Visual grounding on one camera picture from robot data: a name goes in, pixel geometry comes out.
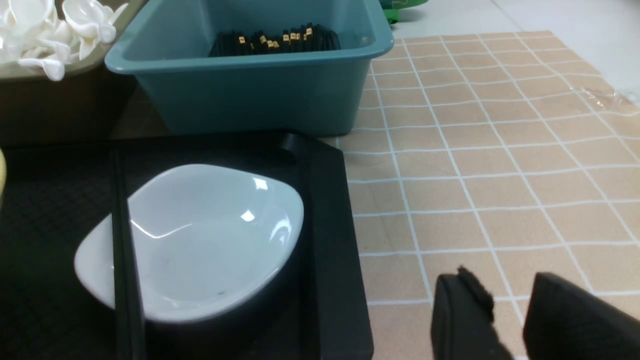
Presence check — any taupe plastic bin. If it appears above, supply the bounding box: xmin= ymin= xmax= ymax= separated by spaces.
xmin=0 ymin=0 xmax=146 ymax=147

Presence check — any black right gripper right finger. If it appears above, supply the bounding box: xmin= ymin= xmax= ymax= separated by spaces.
xmin=523 ymin=272 xmax=640 ymax=360

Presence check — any black chopstick pair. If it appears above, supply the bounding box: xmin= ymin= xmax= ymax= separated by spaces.
xmin=110 ymin=149 xmax=147 ymax=360

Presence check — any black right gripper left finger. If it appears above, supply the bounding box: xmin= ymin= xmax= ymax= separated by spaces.
xmin=430 ymin=266 xmax=514 ymax=360

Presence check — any white shallow side dish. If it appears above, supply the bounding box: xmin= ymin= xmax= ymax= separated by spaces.
xmin=74 ymin=164 xmax=305 ymax=324

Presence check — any bundle of black chopsticks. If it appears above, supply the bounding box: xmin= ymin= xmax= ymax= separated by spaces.
xmin=208 ymin=22 xmax=342 ymax=58

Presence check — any pile of white spoons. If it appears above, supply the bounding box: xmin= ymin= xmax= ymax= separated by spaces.
xmin=0 ymin=0 xmax=144 ymax=82

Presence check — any black plastic serving tray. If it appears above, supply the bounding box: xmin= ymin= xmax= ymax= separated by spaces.
xmin=0 ymin=131 xmax=374 ymax=360

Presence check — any teal plastic bin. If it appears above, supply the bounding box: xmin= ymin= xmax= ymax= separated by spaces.
xmin=105 ymin=0 xmax=394 ymax=137

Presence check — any tan checkered table mat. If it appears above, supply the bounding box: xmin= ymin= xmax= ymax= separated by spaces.
xmin=326 ymin=30 xmax=640 ymax=360

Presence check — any green object behind table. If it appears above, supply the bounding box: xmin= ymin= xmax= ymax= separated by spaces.
xmin=379 ymin=0 xmax=428 ymax=25

